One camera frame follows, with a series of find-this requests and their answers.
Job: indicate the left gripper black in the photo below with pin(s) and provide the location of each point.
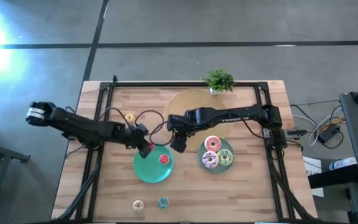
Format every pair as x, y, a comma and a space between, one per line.
139, 135

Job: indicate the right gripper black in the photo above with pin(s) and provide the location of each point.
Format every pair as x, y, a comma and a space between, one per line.
179, 124

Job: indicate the small red donut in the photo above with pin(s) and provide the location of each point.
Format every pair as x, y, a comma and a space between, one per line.
161, 157

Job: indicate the large pink frosted donut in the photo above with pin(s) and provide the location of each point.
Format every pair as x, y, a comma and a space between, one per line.
207, 143

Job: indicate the large purple drizzled donut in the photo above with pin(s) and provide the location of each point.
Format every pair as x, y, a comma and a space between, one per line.
205, 160

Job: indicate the large green frosted donut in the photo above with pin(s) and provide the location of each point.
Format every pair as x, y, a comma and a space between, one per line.
220, 157

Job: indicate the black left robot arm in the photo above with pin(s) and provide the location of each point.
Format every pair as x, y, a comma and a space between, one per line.
73, 124

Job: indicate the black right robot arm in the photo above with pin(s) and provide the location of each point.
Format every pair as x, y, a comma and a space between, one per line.
228, 115

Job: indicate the bright green round plate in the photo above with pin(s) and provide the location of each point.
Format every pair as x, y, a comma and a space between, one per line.
151, 169

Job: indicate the grey-green round plate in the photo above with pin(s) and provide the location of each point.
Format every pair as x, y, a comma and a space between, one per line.
201, 149

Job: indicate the small yellow donut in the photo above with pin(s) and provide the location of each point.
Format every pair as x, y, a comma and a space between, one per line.
127, 117

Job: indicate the round woven tan placemat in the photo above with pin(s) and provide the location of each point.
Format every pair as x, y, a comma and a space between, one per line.
185, 101

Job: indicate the small teal donut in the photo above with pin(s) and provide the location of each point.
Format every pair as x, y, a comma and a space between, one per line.
160, 203

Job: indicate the small cream donut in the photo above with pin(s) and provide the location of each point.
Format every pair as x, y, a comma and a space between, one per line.
135, 203

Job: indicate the small potted green plant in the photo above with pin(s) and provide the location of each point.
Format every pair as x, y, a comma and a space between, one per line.
219, 81

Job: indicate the black plug connector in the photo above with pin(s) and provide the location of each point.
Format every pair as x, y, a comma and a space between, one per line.
294, 132

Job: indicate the white printed paper sheet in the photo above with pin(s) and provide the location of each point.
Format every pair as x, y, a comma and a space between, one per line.
312, 168

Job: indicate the black power adapter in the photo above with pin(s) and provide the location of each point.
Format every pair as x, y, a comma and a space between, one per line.
328, 133

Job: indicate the black horizontal bar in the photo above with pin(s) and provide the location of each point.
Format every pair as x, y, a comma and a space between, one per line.
334, 177

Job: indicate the white plastic bottle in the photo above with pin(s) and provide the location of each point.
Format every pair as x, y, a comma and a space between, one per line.
342, 163

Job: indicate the black aluminium table frame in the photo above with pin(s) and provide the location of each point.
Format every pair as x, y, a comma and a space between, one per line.
182, 84

